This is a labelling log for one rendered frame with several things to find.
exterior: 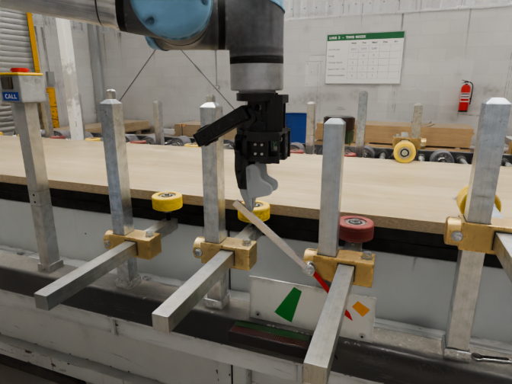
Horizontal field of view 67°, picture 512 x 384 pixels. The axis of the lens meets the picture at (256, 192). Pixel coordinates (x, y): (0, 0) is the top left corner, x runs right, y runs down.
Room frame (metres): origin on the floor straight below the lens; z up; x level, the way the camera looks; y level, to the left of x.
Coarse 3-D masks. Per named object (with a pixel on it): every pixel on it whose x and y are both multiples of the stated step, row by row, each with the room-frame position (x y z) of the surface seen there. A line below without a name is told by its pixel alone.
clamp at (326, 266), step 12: (312, 252) 0.71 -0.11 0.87; (348, 252) 0.71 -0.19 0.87; (360, 252) 0.71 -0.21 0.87; (324, 264) 0.69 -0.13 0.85; (336, 264) 0.68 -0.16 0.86; (348, 264) 0.67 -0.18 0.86; (360, 264) 0.66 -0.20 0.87; (372, 264) 0.66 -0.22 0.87; (312, 276) 0.69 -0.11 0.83; (324, 276) 0.69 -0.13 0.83; (360, 276) 0.66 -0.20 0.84; (372, 276) 0.66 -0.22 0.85
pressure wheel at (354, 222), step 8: (344, 216) 0.82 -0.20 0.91; (352, 216) 0.82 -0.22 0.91; (360, 216) 0.82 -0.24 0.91; (344, 224) 0.77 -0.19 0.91; (352, 224) 0.78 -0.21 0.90; (360, 224) 0.78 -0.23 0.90; (368, 224) 0.77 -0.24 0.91; (344, 232) 0.76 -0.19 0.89; (352, 232) 0.75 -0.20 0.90; (360, 232) 0.75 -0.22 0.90; (368, 232) 0.75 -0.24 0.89; (344, 240) 0.76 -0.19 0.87; (352, 240) 0.75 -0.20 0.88; (360, 240) 0.75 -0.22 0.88; (368, 240) 0.76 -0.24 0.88
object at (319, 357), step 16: (336, 272) 0.64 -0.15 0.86; (352, 272) 0.64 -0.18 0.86; (336, 288) 0.58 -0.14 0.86; (336, 304) 0.54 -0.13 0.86; (320, 320) 0.49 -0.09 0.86; (336, 320) 0.49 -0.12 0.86; (320, 336) 0.46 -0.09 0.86; (336, 336) 0.46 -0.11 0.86; (320, 352) 0.42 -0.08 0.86; (304, 368) 0.40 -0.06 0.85; (320, 368) 0.40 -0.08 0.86
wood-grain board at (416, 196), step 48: (0, 144) 1.93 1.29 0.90; (48, 144) 1.93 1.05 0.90; (96, 144) 1.93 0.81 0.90; (144, 144) 1.93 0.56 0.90; (96, 192) 1.13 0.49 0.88; (144, 192) 1.07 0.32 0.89; (192, 192) 1.04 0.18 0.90; (288, 192) 1.04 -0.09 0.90; (384, 192) 1.04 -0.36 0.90; (432, 192) 1.04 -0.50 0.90
